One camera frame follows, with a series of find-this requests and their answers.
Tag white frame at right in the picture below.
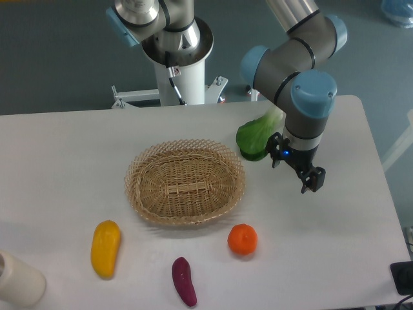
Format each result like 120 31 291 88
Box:
381 110 412 172

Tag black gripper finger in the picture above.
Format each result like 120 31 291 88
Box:
266 132 288 168
300 166 326 194

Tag black pedestal cable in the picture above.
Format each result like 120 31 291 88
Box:
164 51 188 107

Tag blue object top right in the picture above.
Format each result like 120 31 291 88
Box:
381 0 412 28

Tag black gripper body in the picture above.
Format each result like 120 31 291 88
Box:
279 145 318 177

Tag orange tangerine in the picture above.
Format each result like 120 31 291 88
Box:
227 223 258 256

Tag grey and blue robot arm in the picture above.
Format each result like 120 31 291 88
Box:
106 1 347 192

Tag woven wicker basket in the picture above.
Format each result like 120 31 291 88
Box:
125 139 245 226

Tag yellow mango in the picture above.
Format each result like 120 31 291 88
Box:
90 220 121 280

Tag purple sweet potato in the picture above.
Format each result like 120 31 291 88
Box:
172 257 197 307

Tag black device at edge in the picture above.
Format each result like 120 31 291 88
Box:
390 261 412 296

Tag green bok choy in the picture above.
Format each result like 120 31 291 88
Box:
236 106 283 161

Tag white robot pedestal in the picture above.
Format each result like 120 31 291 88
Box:
107 8 228 109

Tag cream cylindrical bottle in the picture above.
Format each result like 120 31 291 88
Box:
1 250 46 307

